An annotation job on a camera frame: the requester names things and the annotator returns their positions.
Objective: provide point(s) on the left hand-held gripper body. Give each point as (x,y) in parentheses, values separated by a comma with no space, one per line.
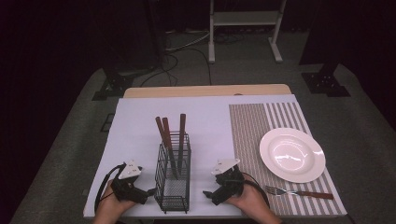
(128,189)

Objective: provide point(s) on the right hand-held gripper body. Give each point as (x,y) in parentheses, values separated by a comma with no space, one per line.
(229,184)

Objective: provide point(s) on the person's left hand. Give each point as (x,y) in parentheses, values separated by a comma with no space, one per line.
(109,206)

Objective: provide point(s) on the person's right hand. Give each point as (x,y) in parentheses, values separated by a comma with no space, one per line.
(252,202)

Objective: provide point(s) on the striped grey placemat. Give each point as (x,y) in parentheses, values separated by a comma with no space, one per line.
(249,137)

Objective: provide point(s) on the white table sheet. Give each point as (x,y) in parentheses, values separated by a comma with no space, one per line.
(140,124)

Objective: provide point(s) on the white round plate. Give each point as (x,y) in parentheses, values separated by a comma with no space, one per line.
(292,155)

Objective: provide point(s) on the black stand base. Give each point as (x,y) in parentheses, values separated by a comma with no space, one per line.
(113,85)
(325,82)

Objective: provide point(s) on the white metal stand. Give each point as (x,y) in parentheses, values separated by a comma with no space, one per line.
(246,18)

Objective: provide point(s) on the small black floor frame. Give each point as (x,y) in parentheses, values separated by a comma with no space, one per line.
(107,122)

